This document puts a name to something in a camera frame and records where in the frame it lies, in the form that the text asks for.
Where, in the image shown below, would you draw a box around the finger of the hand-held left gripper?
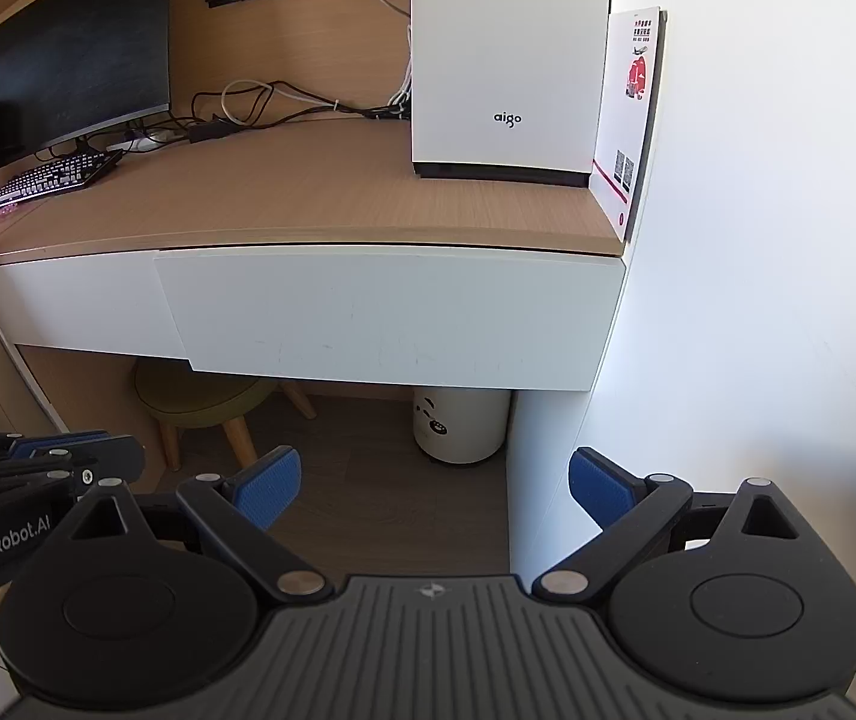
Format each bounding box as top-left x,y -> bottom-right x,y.
0,439 -> 145,511
0,427 -> 111,466

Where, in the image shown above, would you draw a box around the green stool wooden legs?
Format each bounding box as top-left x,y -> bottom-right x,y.
134,358 -> 318,472

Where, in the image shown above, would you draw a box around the white looped cable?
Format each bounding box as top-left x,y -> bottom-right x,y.
221,79 -> 343,125

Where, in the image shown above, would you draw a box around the black cable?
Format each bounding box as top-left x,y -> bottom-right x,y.
191,79 -> 410,125

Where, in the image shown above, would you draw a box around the black computer monitor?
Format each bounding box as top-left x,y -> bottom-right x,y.
0,0 -> 174,173

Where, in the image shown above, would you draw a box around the black keyboard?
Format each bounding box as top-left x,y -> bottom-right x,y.
0,150 -> 125,212

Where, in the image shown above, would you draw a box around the white computer case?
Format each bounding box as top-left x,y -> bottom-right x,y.
409,0 -> 614,188

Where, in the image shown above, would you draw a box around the white panda trash bin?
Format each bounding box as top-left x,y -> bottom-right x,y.
413,384 -> 513,464

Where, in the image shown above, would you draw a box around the narrow white drawer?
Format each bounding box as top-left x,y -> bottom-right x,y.
0,249 -> 190,361

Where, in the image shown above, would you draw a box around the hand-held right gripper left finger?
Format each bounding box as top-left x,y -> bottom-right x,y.
60,446 -> 333,602

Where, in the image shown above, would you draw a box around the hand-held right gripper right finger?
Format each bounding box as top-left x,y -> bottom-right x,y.
531,446 -> 811,605

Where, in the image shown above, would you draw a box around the white red printed card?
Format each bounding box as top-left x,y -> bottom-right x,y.
591,9 -> 670,245

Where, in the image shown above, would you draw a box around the black power adapter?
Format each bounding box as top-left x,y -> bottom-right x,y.
188,118 -> 249,142

